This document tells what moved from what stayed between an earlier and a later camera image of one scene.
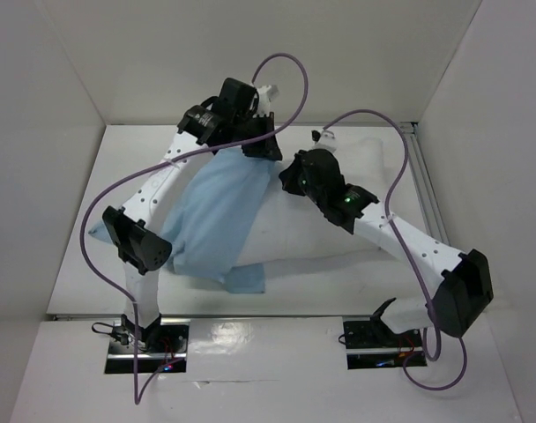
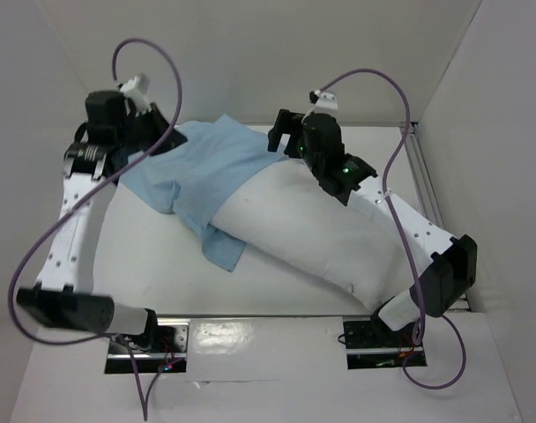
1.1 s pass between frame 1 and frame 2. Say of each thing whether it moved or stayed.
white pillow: moved
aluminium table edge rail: stayed
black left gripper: moved
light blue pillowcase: moved
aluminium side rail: stayed
